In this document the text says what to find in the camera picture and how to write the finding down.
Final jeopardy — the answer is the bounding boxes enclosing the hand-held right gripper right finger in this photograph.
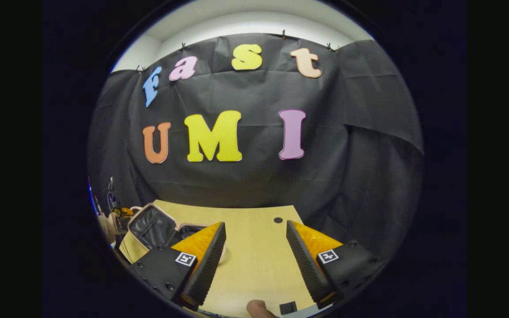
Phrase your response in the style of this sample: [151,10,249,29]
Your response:
[285,220,385,310]

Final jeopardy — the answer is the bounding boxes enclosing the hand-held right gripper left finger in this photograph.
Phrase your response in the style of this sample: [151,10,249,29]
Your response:
[130,222,227,310]

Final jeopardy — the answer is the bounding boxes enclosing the pink suitcase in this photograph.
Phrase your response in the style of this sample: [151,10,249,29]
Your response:
[119,202,227,265]

